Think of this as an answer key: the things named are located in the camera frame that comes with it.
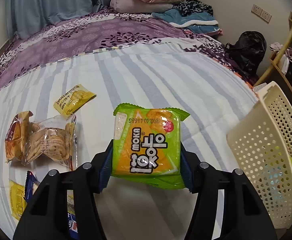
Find small green moka snack pack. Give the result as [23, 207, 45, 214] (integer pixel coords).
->
[111, 103, 190, 190]

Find wall power socket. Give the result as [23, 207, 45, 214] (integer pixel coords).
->
[251, 4, 272, 23]

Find black bag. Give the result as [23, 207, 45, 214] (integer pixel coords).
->
[225, 31, 267, 80]

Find small yellow bibizan packet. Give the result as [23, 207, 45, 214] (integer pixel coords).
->
[54, 84, 96, 118]

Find blue leopard clothes pile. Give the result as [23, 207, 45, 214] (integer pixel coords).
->
[151, 0, 222, 36]

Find striped white grey blanket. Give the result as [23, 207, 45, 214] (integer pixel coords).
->
[0, 40, 257, 239]

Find blue-grey curtain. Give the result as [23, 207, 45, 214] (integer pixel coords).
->
[6, 0, 111, 39]

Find tan waffle snack bag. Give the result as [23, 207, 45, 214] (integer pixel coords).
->
[5, 111, 33, 163]

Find blue cracker pack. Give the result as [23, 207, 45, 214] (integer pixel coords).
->
[24, 171, 79, 239]

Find purple floral bedsheet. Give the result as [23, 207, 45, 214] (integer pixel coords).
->
[0, 8, 258, 89]

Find clear bag round cookies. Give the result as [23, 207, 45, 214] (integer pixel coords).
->
[21, 115, 77, 170]

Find gold yellow snack packet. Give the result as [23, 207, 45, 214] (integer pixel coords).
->
[9, 180, 27, 220]

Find cream perforated plastic basket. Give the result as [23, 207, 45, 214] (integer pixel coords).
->
[226, 81, 292, 229]

